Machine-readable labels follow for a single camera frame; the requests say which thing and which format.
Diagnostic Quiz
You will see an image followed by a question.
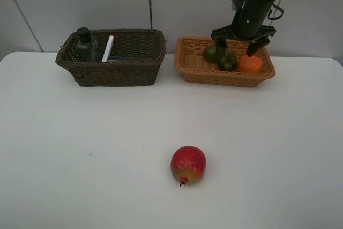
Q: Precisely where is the orange wicker basket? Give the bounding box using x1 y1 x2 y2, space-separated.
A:
174 37 275 87

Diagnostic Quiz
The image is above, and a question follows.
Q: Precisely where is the dark green pump bottle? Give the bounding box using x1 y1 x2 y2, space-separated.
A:
76 27 101 62

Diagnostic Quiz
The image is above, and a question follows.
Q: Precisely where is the green lime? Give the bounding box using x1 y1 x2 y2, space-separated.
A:
202 44 221 64

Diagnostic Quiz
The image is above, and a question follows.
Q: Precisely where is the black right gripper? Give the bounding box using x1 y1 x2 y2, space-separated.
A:
211 25 276 57

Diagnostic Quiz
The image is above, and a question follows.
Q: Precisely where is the red pomegranate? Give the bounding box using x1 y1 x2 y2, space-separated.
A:
170 146 206 187

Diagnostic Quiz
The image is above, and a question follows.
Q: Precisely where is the dark brown wicker basket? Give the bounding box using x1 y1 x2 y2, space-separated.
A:
55 29 166 87

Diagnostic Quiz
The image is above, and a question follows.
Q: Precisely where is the orange tangerine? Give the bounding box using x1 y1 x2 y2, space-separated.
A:
238 55 263 73

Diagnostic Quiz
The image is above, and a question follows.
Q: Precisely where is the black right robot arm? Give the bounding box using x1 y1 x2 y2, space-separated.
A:
211 0 284 57

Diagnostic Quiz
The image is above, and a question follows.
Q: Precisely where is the dark mangosteen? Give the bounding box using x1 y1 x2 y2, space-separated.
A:
218 51 237 71

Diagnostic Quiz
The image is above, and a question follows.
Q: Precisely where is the grey whiteboard eraser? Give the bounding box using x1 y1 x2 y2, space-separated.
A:
107 56 143 62

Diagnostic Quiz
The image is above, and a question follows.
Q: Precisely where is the white marker with red caps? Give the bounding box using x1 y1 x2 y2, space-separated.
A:
102 34 115 62

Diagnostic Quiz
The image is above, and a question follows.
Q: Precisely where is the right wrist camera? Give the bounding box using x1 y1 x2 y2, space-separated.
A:
231 0 245 11

